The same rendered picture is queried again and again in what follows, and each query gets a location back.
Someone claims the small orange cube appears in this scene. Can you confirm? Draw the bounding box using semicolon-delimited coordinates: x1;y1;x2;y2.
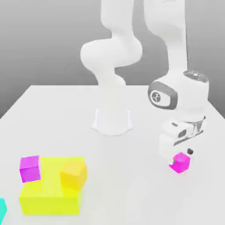
59;160;88;191

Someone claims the large yellow box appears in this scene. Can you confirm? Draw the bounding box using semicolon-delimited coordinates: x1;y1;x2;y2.
18;156;85;215

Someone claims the small cyan cube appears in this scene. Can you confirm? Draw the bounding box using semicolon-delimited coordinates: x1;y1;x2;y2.
0;198;8;220

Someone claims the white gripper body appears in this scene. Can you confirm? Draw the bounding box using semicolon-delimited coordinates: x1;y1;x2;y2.
158;130;205;161

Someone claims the small magenta cube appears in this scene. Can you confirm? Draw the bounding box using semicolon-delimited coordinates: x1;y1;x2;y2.
169;152;191;174

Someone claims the small purple cube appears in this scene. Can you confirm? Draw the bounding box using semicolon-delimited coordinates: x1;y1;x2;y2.
19;155;42;184

